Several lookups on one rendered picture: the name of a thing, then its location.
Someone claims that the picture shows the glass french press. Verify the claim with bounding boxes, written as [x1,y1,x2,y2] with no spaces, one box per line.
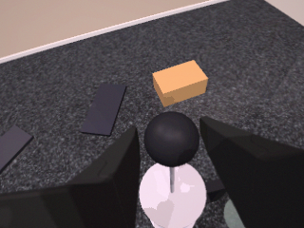
[140,111,227,228]

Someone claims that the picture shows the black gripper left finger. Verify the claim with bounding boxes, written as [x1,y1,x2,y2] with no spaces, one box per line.
[0,126,141,228]

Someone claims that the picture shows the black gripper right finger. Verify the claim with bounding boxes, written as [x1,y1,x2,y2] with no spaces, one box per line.
[199,117,304,228]

